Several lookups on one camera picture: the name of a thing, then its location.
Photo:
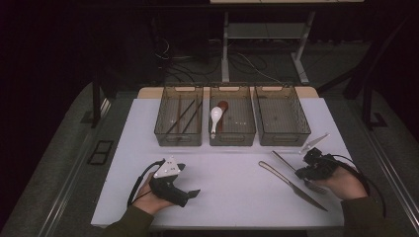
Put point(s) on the person's right hand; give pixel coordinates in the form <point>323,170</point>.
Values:
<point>347,184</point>

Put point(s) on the person's left hand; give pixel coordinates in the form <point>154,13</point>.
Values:
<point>150,200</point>

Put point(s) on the black metal stand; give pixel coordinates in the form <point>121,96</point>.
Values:
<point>96,105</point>
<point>368,108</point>

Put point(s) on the metal floor rail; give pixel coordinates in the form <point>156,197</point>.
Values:
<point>395,177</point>
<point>70,184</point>

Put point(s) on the translucent grey plastic bin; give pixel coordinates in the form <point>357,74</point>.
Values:
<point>280,112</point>
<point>240,112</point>
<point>171,98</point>

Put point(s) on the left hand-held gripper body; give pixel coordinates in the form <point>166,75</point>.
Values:
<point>164,189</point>

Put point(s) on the white ceramic spoon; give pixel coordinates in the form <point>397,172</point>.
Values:
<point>216,113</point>

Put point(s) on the black chopstick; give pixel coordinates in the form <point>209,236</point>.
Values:
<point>180,117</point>
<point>192,117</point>

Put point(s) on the grey metal stand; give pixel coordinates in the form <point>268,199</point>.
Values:
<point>225,49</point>

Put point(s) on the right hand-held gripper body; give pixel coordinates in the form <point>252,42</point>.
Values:
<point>324,166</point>

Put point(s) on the brown wooden spoon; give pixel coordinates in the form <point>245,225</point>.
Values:
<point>223,105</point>

